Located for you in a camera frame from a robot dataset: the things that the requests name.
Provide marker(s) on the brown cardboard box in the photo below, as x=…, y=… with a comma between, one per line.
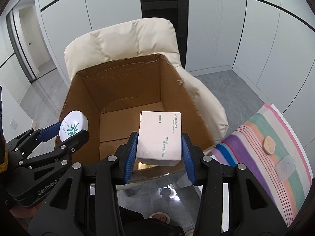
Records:
x=110, y=98

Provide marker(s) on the striped colourful cloth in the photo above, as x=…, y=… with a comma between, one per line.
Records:
x=246, y=152

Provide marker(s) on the cream padded chair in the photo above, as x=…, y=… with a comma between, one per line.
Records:
x=123, y=41

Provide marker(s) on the white door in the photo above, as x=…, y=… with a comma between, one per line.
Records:
x=28, y=36

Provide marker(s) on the black white round device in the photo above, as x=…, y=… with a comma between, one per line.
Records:
x=167, y=193

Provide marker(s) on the white wall outlet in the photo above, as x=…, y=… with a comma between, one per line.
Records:
x=13, y=124

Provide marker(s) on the person's black pants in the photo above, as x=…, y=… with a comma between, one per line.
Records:
x=133, y=222

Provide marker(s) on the pale pink carton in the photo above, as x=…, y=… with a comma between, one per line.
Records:
x=160, y=137

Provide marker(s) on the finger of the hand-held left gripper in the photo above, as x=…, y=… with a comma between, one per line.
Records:
x=73, y=141
x=50, y=130

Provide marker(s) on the black glass cabinet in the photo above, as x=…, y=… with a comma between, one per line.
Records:
x=181, y=17

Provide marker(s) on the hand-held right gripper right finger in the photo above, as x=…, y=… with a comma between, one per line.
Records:
x=188, y=157

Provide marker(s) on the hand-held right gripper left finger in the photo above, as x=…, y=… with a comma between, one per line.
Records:
x=130, y=157

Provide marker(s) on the clear plastic case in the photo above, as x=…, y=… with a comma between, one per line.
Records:
x=285, y=168

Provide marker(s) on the white round compact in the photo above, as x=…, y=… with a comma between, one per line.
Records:
x=73, y=125

